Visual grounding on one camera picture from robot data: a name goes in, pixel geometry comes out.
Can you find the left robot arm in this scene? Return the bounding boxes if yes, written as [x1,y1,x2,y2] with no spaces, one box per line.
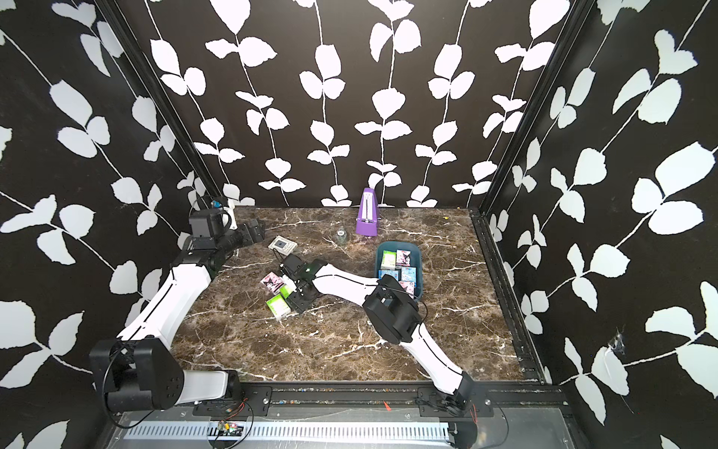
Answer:
[90,208,265,415]

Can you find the black front rail base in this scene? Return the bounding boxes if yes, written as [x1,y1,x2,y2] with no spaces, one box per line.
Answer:
[99,382,590,448]

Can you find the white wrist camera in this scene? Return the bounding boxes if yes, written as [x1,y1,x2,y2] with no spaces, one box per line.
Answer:
[282,275,297,293]
[211,196,237,230]

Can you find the teal plastic storage box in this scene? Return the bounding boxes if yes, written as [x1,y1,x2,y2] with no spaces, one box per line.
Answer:
[375,241,424,301]

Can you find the blue cartoon tissue pack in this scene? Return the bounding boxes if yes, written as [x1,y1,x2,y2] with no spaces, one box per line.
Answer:
[399,267,417,282]
[379,269,401,281]

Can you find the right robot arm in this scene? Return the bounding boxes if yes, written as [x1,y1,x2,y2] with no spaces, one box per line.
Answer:
[280,254,474,416]

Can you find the pink Kuromi tissue pack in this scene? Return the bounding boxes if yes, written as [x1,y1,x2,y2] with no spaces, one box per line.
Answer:
[261,272,285,295]
[399,281,416,297]
[396,250,411,267]

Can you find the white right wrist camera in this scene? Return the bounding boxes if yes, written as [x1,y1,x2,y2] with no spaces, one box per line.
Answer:
[282,275,297,293]

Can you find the playing card box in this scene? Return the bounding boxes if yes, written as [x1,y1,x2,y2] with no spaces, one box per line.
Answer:
[269,236,297,256]

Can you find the purple metronome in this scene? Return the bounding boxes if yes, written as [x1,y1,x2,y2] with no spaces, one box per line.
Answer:
[355,187,379,237]

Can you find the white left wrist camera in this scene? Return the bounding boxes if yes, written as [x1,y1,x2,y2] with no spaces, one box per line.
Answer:
[211,196,237,230]

